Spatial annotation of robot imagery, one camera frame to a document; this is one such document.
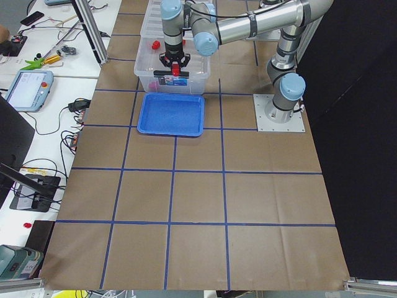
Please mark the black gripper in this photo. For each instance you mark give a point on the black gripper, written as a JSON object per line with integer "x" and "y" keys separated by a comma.
{"x": 173, "y": 50}

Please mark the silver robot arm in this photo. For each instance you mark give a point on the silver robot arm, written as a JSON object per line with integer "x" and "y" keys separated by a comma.
{"x": 211, "y": 31}

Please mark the aluminium frame rail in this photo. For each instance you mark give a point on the aluminium frame rail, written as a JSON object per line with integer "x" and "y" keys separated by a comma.
{"x": 22, "y": 285}
{"x": 378, "y": 287}

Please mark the black power adapter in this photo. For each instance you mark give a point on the black power adapter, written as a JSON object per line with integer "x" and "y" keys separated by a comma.
{"x": 79, "y": 104}

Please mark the red block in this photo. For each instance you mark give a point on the red block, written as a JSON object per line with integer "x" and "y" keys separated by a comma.
{"x": 156, "y": 45}
{"x": 153, "y": 86}
{"x": 175, "y": 69}

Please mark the green equipment box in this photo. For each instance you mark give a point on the green equipment box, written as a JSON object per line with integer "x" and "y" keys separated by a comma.
{"x": 19, "y": 262}

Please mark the clear plastic storage box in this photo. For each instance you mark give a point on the clear plastic storage box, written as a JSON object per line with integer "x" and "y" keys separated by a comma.
{"x": 156, "y": 78}

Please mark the aluminium frame post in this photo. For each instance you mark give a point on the aluminium frame post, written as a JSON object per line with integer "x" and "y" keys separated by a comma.
{"x": 86, "y": 18}

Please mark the blue plastic tray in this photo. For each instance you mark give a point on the blue plastic tray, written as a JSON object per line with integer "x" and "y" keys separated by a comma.
{"x": 172, "y": 114}

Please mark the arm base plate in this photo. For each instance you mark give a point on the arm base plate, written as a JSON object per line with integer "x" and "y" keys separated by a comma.
{"x": 270, "y": 36}
{"x": 270, "y": 119}

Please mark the blue teach pendant tablet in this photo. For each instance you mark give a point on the blue teach pendant tablet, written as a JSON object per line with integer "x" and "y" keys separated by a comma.
{"x": 29, "y": 90}

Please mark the black smartphone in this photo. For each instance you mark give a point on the black smartphone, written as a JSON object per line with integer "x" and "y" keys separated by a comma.
{"x": 33, "y": 17}

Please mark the black box latch handle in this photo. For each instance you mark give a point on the black box latch handle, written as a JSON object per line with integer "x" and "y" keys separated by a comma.
{"x": 182, "y": 74}

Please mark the left aluminium frame rail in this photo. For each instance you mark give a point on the left aluminium frame rail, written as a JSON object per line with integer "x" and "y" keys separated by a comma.
{"x": 22, "y": 285}

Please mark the right aluminium frame rail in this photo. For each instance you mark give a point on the right aluminium frame rail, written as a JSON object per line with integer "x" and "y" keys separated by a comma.
{"x": 378, "y": 287}

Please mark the green and gold tool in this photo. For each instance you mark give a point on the green and gold tool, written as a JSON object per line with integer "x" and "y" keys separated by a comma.
{"x": 39, "y": 62}

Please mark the black device on bench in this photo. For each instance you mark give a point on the black device on bench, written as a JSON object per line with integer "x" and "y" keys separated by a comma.
{"x": 14, "y": 46}

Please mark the black monitor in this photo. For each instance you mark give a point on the black monitor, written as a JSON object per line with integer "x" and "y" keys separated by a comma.
{"x": 16, "y": 138}

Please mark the black stand base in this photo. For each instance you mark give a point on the black stand base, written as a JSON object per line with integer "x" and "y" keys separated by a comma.
{"x": 27, "y": 199}

